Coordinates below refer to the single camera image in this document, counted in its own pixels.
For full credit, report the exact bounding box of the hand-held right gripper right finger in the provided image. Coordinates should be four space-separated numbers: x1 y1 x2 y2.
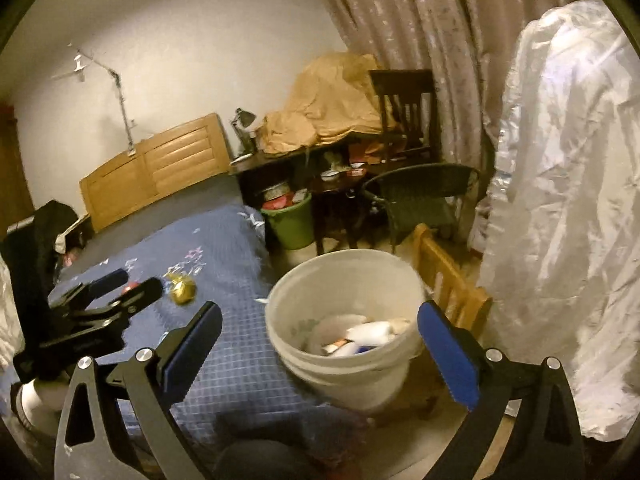
417 300 586 480

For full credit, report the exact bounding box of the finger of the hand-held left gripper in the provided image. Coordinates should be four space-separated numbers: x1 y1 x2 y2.
47 267 130 313
70 276 165 336

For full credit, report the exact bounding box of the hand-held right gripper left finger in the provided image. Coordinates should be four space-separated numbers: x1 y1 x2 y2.
54 301 223 480

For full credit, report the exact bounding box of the white pillow packet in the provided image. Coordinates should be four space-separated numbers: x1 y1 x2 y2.
345 321 393 346

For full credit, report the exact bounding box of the white plastic bucket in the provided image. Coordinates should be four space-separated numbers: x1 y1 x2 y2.
265 249 428 413

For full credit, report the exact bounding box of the person's left forearm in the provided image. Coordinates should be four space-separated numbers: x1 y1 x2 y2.
10 377 66 431

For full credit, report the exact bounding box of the gold foil wrapper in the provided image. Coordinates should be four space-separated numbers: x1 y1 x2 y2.
165 271 197 306

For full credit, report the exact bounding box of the shiny silver cloth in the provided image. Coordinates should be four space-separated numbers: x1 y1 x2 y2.
0 255 26 361
475 0 640 443

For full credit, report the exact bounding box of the light wooden chair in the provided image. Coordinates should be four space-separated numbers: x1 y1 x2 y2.
390 223 493 418

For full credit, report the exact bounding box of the grey mattress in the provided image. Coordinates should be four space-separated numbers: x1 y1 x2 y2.
60 175 246 281

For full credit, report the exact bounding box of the black jacket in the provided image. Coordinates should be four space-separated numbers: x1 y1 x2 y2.
0 200 81 321

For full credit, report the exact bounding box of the blue star printed blanket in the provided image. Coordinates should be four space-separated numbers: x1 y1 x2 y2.
0 204 361 461

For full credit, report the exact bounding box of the light wooden headboard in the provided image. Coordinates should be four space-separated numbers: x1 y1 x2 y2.
79 112 232 233

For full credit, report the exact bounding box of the brown wooden wardrobe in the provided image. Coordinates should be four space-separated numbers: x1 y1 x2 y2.
0 102 36 233

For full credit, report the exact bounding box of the green plastic bin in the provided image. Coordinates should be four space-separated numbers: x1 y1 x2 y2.
260 191 315 251

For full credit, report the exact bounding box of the dark wicker chair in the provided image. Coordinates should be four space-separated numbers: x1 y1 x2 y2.
361 162 483 253

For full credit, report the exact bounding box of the dark wooden desk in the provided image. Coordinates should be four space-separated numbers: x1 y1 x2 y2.
229 132 401 201

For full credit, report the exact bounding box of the dark round side table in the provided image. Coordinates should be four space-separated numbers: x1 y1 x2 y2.
310 172 371 256

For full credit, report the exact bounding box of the black desk lamp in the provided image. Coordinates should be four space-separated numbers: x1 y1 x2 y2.
230 107 258 156

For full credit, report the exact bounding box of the pile of red boxes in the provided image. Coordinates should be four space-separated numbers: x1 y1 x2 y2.
347 142 396 176

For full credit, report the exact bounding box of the orange cloth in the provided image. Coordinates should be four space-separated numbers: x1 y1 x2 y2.
262 51 401 155

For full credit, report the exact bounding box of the dark wooden chair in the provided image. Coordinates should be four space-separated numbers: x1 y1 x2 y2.
369 69 441 166

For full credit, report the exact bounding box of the patterned beige curtain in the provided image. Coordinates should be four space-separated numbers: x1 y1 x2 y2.
310 0 596 256

